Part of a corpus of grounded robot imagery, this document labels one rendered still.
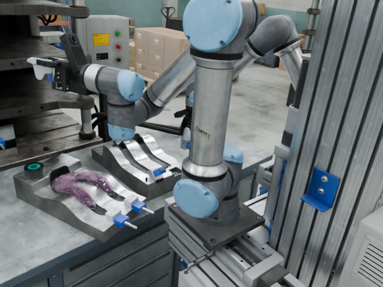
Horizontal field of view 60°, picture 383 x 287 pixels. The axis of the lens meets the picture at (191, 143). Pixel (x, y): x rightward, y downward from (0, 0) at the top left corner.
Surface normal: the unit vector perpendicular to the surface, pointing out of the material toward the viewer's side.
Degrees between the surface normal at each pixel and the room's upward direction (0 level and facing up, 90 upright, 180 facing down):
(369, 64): 90
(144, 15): 90
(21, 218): 0
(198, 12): 83
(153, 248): 90
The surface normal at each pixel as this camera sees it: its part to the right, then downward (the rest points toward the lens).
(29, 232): 0.07, -0.90
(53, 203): -0.49, 0.34
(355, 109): -0.80, 0.21
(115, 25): 0.68, 0.36
